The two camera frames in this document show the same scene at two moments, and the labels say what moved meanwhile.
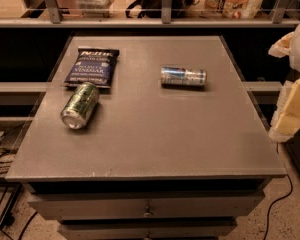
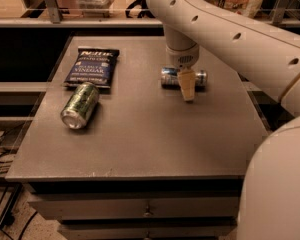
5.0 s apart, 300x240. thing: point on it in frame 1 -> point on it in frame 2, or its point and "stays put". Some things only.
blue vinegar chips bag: (92, 66) stays put
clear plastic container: (93, 2) stays put
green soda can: (80, 105) stays put
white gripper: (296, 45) -> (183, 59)
